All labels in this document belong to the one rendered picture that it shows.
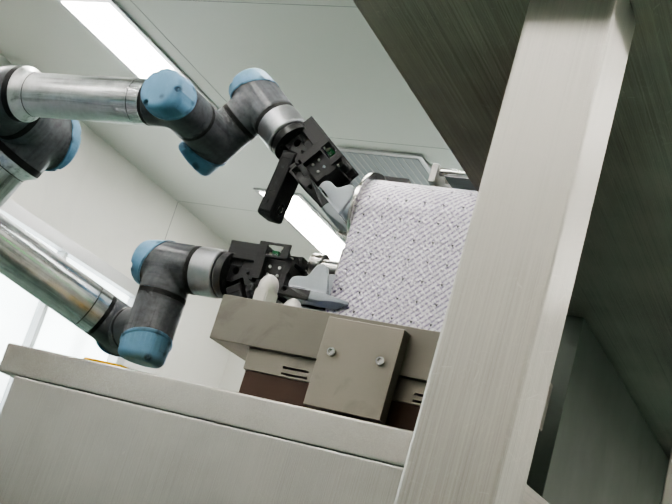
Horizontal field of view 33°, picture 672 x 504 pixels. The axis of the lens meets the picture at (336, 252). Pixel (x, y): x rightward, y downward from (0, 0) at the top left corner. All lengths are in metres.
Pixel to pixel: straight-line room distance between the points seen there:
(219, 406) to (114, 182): 5.64
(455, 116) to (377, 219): 0.63
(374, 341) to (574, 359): 0.30
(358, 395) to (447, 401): 0.64
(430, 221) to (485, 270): 0.91
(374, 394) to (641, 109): 0.52
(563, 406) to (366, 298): 0.32
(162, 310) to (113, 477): 0.40
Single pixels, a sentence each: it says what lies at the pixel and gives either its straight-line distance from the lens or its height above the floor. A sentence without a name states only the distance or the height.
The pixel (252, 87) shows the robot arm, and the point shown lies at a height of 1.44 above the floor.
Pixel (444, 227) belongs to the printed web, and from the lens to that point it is 1.62.
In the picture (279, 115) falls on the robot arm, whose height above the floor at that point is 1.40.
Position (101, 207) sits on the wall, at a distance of 6.89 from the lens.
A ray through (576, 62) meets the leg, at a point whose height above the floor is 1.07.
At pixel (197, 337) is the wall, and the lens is 7.92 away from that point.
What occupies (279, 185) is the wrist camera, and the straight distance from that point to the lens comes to 1.81.
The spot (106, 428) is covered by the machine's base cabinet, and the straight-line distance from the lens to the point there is 1.43.
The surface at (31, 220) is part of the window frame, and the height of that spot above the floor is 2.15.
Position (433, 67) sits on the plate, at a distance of 0.97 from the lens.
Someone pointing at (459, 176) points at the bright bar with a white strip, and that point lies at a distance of 2.00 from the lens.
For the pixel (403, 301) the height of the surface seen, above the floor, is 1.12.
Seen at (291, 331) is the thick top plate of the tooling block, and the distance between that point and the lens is 1.41.
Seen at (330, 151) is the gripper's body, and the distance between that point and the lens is 1.80.
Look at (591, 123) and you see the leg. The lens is 0.75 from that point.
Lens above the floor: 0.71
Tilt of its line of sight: 16 degrees up
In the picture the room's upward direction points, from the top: 17 degrees clockwise
